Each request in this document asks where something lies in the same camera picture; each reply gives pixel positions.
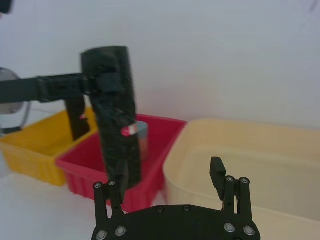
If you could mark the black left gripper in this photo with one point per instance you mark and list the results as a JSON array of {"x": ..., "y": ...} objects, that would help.
[{"x": 17, "y": 90}]

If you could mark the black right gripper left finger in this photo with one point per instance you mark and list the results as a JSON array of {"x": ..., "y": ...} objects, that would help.
[{"x": 113, "y": 197}]

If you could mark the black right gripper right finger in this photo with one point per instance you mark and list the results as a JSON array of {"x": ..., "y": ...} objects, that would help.
[{"x": 217, "y": 175}]

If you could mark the cream plastic bin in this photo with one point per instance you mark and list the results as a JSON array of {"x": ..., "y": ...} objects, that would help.
[{"x": 250, "y": 160}]

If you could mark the black can with red mark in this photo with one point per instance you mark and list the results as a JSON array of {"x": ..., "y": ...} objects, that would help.
[{"x": 78, "y": 120}]

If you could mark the red plastic bin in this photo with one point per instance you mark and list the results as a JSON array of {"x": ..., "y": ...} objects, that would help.
[{"x": 82, "y": 162}]

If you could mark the grey blue can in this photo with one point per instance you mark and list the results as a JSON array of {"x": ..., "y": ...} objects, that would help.
[{"x": 143, "y": 140}]

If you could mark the yellow plastic bin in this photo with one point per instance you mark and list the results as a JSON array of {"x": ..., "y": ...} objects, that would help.
[{"x": 37, "y": 147}]

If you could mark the white table cloth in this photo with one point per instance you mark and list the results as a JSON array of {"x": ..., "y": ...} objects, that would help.
[{"x": 45, "y": 212}]

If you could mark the dark blurred object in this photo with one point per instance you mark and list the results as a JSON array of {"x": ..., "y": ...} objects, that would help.
[{"x": 5, "y": 5}]

